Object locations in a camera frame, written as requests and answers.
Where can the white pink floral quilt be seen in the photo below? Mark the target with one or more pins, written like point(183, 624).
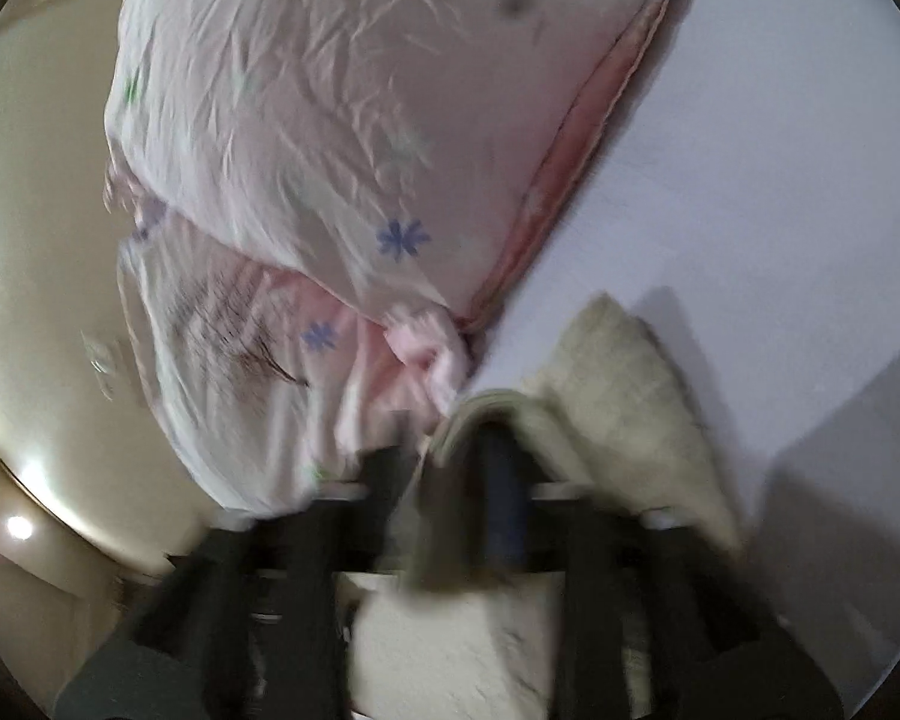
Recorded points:
point(307, 127)

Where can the cream small cloth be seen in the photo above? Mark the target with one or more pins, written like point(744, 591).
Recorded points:
point(630, 397)

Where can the small round ceiling light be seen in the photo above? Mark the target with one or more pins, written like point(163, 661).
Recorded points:
point(19, 527)

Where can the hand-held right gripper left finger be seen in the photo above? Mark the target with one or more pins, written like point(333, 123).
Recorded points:
point(381, 476)

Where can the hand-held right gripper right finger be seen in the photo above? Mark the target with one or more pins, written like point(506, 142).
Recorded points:
point(504, 510)

